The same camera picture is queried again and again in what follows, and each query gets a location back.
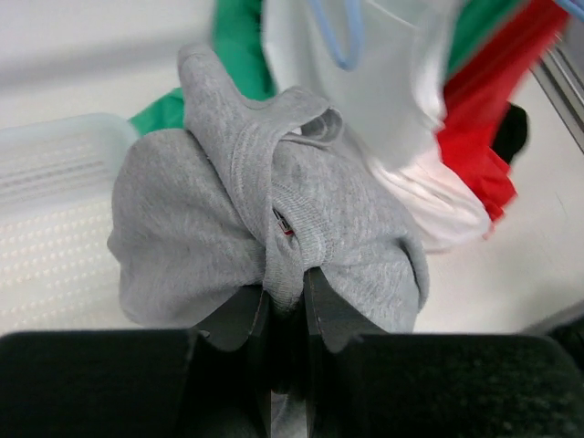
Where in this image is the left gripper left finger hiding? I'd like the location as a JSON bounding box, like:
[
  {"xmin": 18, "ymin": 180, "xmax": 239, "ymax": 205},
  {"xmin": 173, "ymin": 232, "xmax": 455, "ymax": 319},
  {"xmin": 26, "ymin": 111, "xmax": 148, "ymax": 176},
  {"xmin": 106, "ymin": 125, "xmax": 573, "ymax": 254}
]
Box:
[{"xmin": 195, "ymin": 286, "xmax": 269, "ymax": 351}]

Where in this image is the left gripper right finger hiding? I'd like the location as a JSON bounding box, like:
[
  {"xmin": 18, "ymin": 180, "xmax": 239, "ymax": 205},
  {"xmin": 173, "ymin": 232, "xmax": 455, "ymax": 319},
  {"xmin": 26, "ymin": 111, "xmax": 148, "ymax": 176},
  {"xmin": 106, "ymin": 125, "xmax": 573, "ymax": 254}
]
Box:
[{"xmin": 304, "ymin": 267, "xmax": 386, "ymax": 352}]

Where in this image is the grey tank top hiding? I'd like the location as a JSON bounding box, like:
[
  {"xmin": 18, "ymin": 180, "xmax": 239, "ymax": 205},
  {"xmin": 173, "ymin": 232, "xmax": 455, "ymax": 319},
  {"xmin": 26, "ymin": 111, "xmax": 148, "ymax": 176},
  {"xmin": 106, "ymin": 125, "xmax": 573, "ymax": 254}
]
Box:
[{"xmin": 106, "ymin": 43, "xmax": 431, "ymax": 438}]

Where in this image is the red tank top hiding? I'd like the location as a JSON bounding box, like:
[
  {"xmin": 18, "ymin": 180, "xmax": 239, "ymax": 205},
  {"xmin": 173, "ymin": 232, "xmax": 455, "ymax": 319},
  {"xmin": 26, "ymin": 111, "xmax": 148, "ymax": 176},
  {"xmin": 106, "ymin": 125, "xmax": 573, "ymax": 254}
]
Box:
[{"xmin": 437, "ymin": 1, "xmax": 569, "ymax": 231}]

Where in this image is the green tank top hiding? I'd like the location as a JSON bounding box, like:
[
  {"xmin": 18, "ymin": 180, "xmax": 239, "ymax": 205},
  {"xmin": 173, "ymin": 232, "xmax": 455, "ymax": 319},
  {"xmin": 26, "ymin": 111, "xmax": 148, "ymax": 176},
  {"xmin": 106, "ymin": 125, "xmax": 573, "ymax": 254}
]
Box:
[{"xmin": 130, "ymin": 0, "xmax": 520, "ymax": 135}]

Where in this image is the white tank top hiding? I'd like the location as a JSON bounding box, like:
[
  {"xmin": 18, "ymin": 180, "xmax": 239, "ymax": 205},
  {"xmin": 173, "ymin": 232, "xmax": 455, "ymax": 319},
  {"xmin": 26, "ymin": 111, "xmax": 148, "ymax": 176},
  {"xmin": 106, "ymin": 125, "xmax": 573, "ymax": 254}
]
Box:
[{"xmin": 262, "ymin": 1, "xmax": 489, "ymax": 252}]

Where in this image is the black tank top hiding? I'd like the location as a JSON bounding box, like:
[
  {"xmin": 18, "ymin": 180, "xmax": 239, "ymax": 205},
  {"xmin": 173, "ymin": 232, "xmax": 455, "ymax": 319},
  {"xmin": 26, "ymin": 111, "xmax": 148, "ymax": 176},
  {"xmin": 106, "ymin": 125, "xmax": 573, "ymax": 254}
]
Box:
[{"xmin": 491, "ymin": 104, "xmax": 529, "ymax": 165}]

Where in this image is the blue hanger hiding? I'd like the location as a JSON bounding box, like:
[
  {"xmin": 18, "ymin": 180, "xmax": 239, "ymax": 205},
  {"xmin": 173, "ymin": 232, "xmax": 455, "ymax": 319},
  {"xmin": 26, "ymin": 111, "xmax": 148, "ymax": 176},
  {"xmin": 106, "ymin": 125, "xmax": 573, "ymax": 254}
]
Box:
[
  {"xmin": 308, "ymin": 0, "xmax": 364, "ymax": 71},
  {"xmin": 555, "ymin": 0, "xmax": 584, "ymax": 22}
]

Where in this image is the white plastic basket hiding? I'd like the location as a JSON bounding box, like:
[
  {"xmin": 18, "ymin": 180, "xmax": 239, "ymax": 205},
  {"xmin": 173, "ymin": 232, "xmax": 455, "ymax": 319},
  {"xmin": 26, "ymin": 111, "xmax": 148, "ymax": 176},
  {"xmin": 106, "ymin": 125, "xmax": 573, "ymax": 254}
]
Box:
[{"xmin": 1, "ymin": 114, "xmax": 138, "ymax": 334}]

